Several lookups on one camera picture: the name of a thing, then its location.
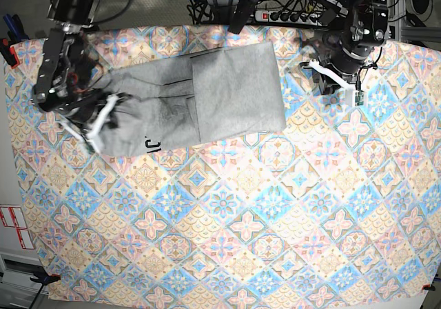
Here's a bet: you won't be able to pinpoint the black orange table clamp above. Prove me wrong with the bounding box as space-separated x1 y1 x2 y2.
1 14 19 69

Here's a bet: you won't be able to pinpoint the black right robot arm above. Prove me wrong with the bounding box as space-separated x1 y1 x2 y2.
31 0 105 127

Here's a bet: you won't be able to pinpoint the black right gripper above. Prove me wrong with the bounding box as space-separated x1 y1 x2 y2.
58 93 107 126

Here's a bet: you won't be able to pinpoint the patterned tablecloth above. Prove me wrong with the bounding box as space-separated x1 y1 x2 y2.
1 26 440 308

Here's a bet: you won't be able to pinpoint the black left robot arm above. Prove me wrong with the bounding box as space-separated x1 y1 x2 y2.
315 0 389 106

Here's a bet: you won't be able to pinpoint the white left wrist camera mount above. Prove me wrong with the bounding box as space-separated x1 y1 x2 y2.
299 59 378 107

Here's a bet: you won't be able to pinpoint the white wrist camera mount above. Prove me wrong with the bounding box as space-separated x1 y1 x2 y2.
58 93 130 154
299 59 378 107

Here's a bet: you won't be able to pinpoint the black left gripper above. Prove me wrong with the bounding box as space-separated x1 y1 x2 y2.
315 45 373 95

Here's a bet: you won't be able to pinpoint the white power strip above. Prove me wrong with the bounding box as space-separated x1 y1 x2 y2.
254 10 322 26

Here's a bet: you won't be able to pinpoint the black orange corner clamp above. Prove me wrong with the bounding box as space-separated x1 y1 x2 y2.
30 273 61 286

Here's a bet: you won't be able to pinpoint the red white label stickers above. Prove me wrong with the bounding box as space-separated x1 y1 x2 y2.
1 205 35 250

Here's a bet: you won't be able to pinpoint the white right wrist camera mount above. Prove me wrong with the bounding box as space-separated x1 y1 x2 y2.
58 93 130 154

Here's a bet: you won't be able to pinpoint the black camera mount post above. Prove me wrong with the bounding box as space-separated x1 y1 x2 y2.
228 0 257 34

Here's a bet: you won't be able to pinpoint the grey T-shirt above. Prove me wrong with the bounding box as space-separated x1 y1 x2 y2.
98 42 286 157

